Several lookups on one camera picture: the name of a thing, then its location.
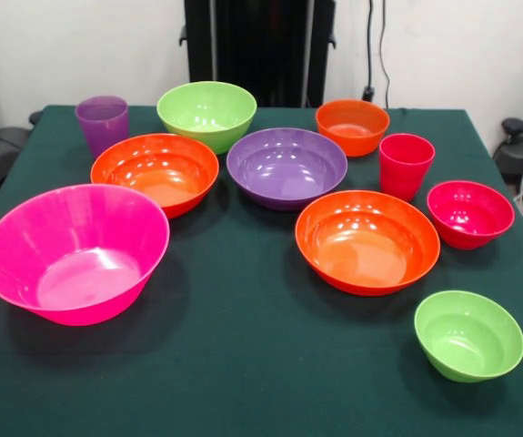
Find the small red bowl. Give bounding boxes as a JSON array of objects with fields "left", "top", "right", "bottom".
[{"left": 426, "top": 179, "right": 517, "bottom": 251}]

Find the small orange bowl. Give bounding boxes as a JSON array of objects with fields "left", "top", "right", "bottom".
[{"left": 315, "top": 98, "right": 391, "bottom": 158}]

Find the large green bowl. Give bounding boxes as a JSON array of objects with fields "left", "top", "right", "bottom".
[{"left": 156, "top": 80, "right": 258, "bottom": 156}]

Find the small green bowl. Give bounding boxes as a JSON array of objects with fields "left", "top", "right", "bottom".
[{"left": 413, "top": 290, "right": 523, "bottom": 384}]

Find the purple cup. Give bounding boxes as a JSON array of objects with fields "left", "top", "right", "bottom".
[{"left": 74, "top": 95, "right": 130, "bottom": 161}]

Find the large pink bowl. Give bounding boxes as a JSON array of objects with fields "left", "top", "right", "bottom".
[{"left": 0, "top": 183, "right": 171, "bottom": 328}]

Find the gray pedestal leg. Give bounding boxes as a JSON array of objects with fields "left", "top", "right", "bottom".
[
  {"left": 0, "top": 110, "right": 44, "bottom": 188},
  {"left": 492, "top": 117, "right": 523, "bottom": 183}
]

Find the dark green tablecloth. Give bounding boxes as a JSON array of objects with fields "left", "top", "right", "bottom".
[{"left": 0, "top": 105, "right": 523, "bottom": 437}]

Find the black cable with plug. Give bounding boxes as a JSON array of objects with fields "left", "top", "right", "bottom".
[{"left": 361, "top": 0, "right": 377, "bottom": 104}]

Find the purple bowl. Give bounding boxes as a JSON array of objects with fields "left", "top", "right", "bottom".
[{"left": 225, "top": 127, "right": 349, "bottom": 212}]

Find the thin black wall cable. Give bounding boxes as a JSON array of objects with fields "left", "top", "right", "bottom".
[{"left": 378, "top": 0, "right": 394, "bottom": 110}]

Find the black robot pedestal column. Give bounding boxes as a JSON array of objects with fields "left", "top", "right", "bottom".
[{"left": 178, "top": 0, "right": 337, "bottom": 109}]

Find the red cup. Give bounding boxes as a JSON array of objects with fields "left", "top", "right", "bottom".
[{"left": 377, "top": 132, "right": 437, "bottom": 203}]

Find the large orange bowl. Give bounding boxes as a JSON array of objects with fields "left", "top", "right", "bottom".
[
  {"left": 89, "top": 132, "right": 221, "bottom": 220},
  {"left": 294, "top": 189, "right": 442, "bottom": 298}
]

